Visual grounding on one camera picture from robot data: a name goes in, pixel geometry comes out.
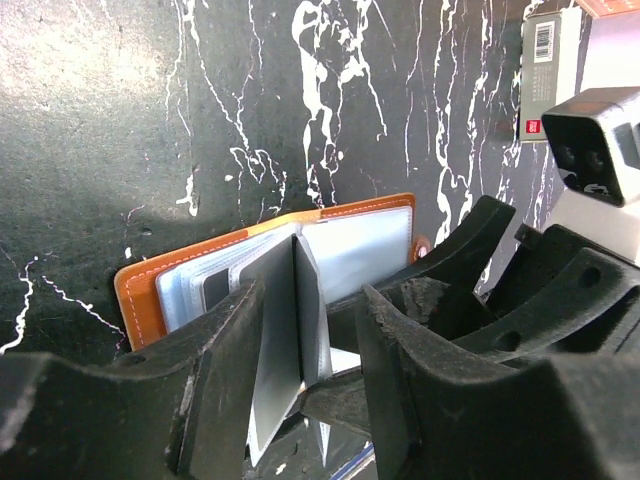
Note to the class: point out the brown leather card holder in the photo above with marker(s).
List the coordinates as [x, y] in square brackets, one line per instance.
[307, 260]

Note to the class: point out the grey card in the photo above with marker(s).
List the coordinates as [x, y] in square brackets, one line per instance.
[278, 377]

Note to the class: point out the white phone box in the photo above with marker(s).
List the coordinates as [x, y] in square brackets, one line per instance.
[550, 51]

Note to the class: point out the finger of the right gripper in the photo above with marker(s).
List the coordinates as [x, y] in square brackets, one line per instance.
[438, 290]

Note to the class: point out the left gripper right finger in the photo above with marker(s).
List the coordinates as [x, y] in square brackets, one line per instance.
[437, 411]

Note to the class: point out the orange mesh file organizer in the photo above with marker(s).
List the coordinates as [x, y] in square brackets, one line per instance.
[608, 8]

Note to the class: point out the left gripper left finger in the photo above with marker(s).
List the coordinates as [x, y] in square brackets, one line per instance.
[177, 409]

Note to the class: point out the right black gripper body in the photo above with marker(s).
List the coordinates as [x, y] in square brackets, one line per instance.
[588, 302]

